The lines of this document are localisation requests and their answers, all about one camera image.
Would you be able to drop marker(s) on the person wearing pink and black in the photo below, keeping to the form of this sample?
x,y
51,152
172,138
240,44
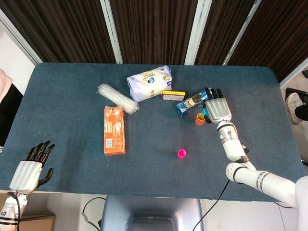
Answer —
x,y
9,115

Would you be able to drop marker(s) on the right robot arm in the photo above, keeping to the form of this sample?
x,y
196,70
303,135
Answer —
x,y
231,144

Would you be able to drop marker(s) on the white partition post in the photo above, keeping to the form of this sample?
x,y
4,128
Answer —
x,y
241,31
21,39
112,31
197,31

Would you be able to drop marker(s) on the light blue plastic cup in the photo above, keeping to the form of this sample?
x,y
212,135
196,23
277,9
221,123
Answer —
x,y
205,112

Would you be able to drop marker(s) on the yellow plastic cup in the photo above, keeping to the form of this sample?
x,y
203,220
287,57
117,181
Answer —
x,y
200,116

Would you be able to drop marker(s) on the teal table cloth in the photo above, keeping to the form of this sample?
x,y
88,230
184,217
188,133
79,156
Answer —
x,y
72,120

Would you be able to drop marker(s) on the orange plastic cup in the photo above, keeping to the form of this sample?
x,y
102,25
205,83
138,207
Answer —
x,y
198,122

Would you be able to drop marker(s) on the dark slatted partition panel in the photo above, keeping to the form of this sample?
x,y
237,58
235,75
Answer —
x,y
154,29
60,26
276,31
221,26

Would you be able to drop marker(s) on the white soft paper pack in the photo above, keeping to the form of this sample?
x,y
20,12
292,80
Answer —
x,y
146,84

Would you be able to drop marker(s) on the white sneaker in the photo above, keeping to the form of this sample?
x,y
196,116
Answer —
x,y
292,106

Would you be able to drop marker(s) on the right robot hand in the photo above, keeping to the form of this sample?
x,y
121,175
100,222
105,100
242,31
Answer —
x,y
219,109

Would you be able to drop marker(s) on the brown cardboard carton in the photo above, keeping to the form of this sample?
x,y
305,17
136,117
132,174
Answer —
x,y
36,222

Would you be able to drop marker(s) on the pink plastic cup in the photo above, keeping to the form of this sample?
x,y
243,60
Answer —
x,y
182,154

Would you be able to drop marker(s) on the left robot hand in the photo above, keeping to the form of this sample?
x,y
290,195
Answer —
x,y
25,175

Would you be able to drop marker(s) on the grey robot torso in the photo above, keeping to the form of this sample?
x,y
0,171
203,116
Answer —
x,y
151,211

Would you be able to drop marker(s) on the clear plastic straw pack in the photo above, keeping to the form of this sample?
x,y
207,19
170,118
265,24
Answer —
x,y
118,98

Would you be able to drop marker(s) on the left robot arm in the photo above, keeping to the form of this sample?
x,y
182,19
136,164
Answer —
x,y
7,211

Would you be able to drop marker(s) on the blue cookie box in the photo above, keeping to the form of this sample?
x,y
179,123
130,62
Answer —
x,y
190,106

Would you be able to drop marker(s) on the orange cardboard box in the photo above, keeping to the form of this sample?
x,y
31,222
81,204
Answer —
x,y
114,134

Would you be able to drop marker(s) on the small brown yellow-edged box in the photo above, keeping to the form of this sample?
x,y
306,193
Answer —
x,y
173,96

